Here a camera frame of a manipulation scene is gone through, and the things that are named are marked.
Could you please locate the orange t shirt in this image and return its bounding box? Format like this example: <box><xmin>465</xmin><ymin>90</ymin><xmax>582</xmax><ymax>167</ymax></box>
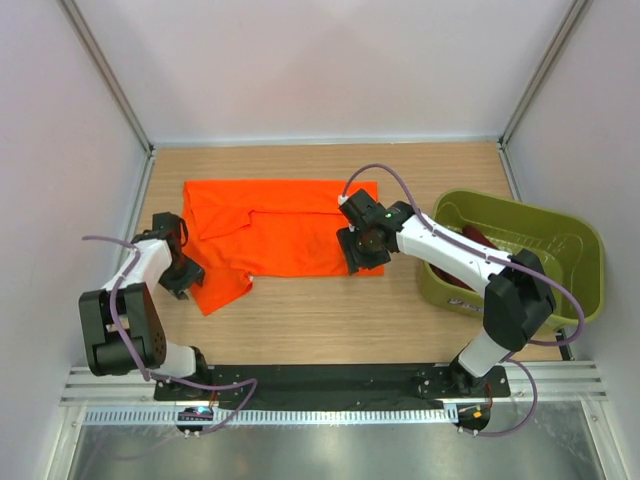
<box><xmin>182</xmin><ymin>179</ymin><xmax>378</xmax><ymax>315</ymax></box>

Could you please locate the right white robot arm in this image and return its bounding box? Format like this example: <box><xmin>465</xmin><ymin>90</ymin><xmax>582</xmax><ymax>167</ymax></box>
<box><xmin>337</xmin><ymin>189</ymin><xmax>556</xmax><ymax>395</ymax></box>

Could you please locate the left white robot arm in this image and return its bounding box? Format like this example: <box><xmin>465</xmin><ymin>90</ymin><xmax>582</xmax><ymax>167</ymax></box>
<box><xmin>78</xmin><ymin>212</ymin><xmax>210</xmax><ymax>387</ymax></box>

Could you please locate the maroon t shirt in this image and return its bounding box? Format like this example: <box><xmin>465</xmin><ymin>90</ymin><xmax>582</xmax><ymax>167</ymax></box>
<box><xmin>430</xmin><ymin>225</ymin><xmax>496</xmax><ymax>291</ymax></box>

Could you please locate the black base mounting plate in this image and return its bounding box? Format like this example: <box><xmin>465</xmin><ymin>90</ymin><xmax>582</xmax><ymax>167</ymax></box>
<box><xmin>153</xmin><ymin>362</ymin><xmax>511</xmax><ymax>412</ymax></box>

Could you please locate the olive green plastic basket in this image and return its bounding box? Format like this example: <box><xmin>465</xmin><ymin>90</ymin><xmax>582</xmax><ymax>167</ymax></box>
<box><xmin>418</xmin><ymin>189</ymin><xmax>605</xmax><ymax>330</ymax></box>

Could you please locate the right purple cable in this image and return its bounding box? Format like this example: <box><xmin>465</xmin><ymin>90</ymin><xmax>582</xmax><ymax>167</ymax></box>
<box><xmin>339</xmin><ymin>163</ymin><xmax>586</xmax><ymax>439</ymax></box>

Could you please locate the purple cable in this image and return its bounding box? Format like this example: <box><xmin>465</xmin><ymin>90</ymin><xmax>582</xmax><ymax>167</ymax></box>
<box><xmin>339</xmin><ymin>163</ymin><xmax>586</xmax><ymax>439</ymax></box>
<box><xmin>82</xmin><ymin>234</ymin><xmax>259</xmax><ymax>435</ymax></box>

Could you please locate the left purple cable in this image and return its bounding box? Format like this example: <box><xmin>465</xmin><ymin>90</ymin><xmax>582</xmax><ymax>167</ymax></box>
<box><xmin>82</xmin><ymin>234</ymin><xmax>259</xmax><ymax>435</ymax></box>

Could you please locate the slotted cable duct rail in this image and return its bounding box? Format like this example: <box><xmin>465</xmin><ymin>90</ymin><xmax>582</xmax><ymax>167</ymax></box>
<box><xmin>83</xmin><ymin>404</ymin><xmax>458</xmax><ymax>427</ymax></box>

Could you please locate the left aluminium corner post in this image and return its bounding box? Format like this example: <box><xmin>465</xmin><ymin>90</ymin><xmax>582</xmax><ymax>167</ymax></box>
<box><xmin>57</xmin><ymin>0</ymin><xmax>154</xmax><ymax>154</ymax></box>

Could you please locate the aluminium corner post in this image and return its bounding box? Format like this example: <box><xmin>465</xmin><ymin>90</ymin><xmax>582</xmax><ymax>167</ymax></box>
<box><xmin>498</xmin><ymin>0</ymin><xmax>594</xmax><ymax>150</ymax></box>
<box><xmin>57</xmin><ymin>0</ymin><xmax>154</xmax><ymax>154</ymax></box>

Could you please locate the aluminium frame rail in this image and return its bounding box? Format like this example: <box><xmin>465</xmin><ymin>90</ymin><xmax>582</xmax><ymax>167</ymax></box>
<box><xmin>61</xmin><ymin>361</ymin><xmax>607</xmax><ymax>411</ymax></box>

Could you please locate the right aluminium corner post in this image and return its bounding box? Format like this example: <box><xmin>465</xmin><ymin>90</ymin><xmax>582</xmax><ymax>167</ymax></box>
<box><xmin>498</xmin><ymin>0</ymin><xmax>594</xmax><ymax>150</ymax></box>

